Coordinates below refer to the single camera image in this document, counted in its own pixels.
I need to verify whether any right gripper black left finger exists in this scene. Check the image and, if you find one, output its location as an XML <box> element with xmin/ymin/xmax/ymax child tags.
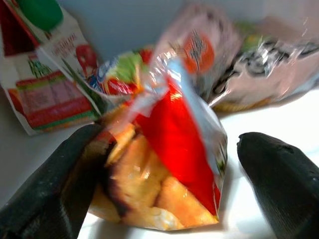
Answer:
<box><xmin>0</xmin><ymin>123</ymin><xmax>104</xmax><ymax>239</ymax></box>

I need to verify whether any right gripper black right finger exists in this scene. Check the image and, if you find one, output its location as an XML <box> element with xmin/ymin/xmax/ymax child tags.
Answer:
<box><xmin>236</xmin><ymin>131</ymin><xmax>319</xmax><ymax>239</ymax></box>

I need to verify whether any red clear snack bag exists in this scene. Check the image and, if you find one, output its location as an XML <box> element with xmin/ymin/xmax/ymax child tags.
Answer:
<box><xmin>86</xmin><ymin>49</ymin><xmax>229</xmax><ymax>231</ymax></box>

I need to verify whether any grey white fridge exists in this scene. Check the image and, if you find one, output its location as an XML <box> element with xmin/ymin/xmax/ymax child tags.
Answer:
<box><xmin>0</xmin><ymin>0</ymin><xmax>319</xmax><ymax>239</ymax></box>

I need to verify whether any juice carton green cap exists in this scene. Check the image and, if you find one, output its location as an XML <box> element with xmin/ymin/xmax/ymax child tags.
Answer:
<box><xmin>0</xmin><ymin>0</ymin><xmax>108</xmax><ymax>136</ymax></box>

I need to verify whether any clear bag black print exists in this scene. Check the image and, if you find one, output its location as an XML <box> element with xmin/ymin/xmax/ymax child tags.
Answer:
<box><xmin>154</xmin><ymin>3</ymin><xmax>319</xmax><ymax>113</ymax></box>

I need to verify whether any colourful small food packet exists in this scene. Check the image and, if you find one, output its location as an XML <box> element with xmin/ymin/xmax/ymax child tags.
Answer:
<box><xmin>95</xmin><ymin>45</ymin><xmax>156</xmax><ymax>97</ymax></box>

